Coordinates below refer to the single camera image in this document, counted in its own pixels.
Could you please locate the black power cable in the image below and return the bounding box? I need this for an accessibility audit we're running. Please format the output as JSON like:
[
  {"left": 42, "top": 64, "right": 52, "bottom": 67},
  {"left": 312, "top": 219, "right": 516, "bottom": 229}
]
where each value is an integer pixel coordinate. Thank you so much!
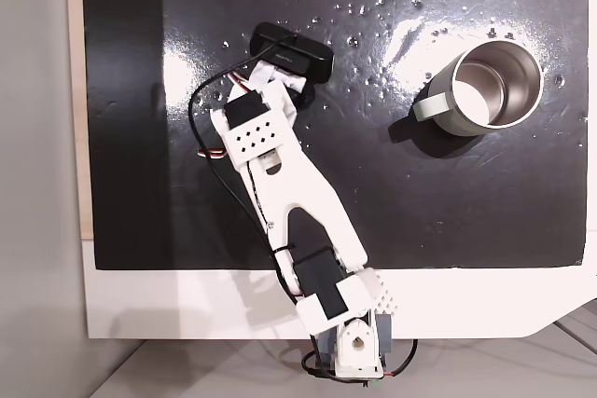
[{"left": 300, "top": 337, "right": 419, "bottom": 380}]

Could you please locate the grey steel-lined cup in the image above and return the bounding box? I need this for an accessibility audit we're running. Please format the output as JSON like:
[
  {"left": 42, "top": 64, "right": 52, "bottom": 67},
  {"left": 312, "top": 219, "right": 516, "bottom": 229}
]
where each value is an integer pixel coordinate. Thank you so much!
[{"left": 410, "top": 39, "right": 545, "bottom": 138}]

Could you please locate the black glossy mat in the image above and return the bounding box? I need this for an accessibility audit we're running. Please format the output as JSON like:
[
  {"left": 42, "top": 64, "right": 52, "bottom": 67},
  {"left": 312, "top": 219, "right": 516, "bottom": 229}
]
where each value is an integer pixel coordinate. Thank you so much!
[{"left": 81, "top": 0, "right": 590, "bottom": 272}]

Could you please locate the beige wooden board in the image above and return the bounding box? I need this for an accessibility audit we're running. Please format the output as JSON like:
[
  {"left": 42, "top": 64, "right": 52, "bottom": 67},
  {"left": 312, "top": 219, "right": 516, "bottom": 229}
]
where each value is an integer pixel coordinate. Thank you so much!
[{"left": 64, "top": 0, "right": 97, "bottom": 241}]

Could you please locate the red white black servo wire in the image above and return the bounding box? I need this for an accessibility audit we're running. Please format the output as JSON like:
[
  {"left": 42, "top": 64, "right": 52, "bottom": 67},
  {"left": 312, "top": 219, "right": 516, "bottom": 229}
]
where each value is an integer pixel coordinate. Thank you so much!
[{"left": 197, "top": 69, "right": 262, "bottom": 162}]

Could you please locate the black camera box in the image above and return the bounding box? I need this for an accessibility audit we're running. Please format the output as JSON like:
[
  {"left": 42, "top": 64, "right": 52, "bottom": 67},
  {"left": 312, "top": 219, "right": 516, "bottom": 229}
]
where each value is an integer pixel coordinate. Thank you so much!
[{"left": 246, "top": 21, "right": 337, "bottom": 85}]

